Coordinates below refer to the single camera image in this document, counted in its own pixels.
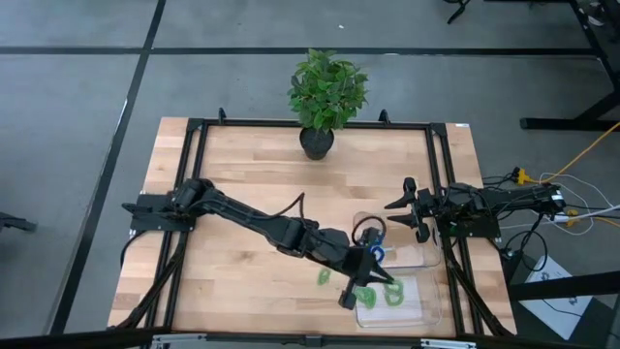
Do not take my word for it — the white cardboard box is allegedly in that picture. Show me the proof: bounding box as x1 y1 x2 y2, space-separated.
520 255 595 340

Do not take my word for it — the black beam with silver brackets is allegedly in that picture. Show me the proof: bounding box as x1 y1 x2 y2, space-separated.
0 325 620 349

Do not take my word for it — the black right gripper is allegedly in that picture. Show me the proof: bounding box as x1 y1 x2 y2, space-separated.
385 176 437 244

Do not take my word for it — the yellow extension cable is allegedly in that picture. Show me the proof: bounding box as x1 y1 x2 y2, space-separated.
513 120 620 186

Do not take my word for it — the black stand leg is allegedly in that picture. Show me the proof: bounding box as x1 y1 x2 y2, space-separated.
445 0 474 24

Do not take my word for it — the black aluminium table frame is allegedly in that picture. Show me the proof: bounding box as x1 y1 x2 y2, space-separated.
108 107 517 338

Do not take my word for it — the black chair base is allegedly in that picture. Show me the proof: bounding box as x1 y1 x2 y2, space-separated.
0 211 39 235

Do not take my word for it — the black arm base cable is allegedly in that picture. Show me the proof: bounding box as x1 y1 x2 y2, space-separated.
119 231 144 269

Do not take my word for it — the thin white cable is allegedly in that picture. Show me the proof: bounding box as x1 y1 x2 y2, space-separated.
539 172 615 238

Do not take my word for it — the black desk frame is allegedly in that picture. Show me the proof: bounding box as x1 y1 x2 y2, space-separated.
520 0 620 132

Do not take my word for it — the thick white cable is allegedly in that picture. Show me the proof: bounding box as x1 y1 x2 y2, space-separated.
551 206 620 223

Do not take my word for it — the green plant in black pot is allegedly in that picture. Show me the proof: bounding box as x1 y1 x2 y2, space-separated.
287 48 370 161

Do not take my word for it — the black desk leg bar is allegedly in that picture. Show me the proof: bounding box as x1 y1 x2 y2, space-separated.
508 270 620 301

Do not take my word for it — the clear plastic tray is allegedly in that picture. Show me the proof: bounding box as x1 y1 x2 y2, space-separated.
352 210 443 270
352 266 443 330

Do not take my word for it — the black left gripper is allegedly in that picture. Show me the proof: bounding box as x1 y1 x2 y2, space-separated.
337 227 394 311

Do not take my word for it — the yellow cable with plug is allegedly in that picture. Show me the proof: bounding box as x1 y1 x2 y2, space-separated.
565 208 620 228

